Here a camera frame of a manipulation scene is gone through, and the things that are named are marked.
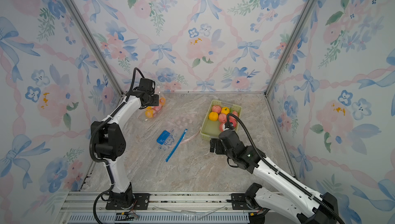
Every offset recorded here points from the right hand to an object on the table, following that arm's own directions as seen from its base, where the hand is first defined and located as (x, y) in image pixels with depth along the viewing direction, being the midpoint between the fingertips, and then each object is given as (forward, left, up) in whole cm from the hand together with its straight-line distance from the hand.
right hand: (218, 141), depth 77 cm
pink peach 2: (+30, -1, -10) cm, 31 cm away
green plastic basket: (+17, +3, -16) cm, 24 cm away
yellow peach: (+25, +43, -8) cm, 50 cm away
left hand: (+28, +38, +1) cm, 47 cm away
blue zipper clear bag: (+8, +28, -15) cm, 33 cm away
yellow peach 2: (+38, +37, -11) cm, 54 cm away
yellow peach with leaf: (+29, -7, -11) cm, 31 cm away
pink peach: (+29, +39, -9) cm, 49 cm away
